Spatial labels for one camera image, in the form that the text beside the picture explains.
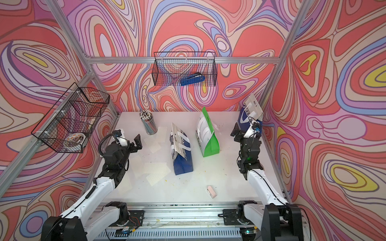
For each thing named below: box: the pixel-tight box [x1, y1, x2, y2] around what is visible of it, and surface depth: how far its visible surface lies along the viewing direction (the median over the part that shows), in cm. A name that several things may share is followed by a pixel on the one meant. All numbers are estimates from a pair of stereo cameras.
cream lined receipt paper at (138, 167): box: [129, 155, 148, 179], surface depth 95 cm
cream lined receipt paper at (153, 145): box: [143, 138, 162, 154], surface depth 103 cm
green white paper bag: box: [195, 106, 222, 158], surface depth 88 cm
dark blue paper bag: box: [238, 93, 264, 134], surface depth 97 cm
